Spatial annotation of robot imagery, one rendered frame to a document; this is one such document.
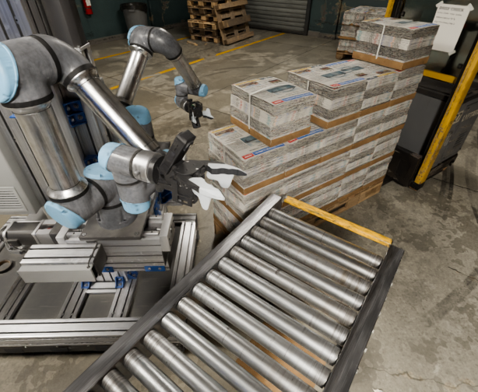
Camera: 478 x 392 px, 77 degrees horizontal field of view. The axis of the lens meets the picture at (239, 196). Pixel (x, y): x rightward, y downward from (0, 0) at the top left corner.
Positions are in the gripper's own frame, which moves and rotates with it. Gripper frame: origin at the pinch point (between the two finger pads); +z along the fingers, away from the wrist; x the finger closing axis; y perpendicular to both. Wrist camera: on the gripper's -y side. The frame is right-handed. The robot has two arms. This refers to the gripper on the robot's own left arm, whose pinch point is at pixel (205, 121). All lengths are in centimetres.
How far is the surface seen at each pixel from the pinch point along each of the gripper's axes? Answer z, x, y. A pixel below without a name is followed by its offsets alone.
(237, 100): 12.0, 14.8, 13.2
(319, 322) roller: 125, -31, -6
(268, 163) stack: 44.9, 13.5, -10.2
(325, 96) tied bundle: 39, 55, 16
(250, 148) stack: 37.4, 6.5, -2.6
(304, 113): 42, 37, 11
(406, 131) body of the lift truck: 29, 182, -45
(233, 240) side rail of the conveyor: 85, -34, -5
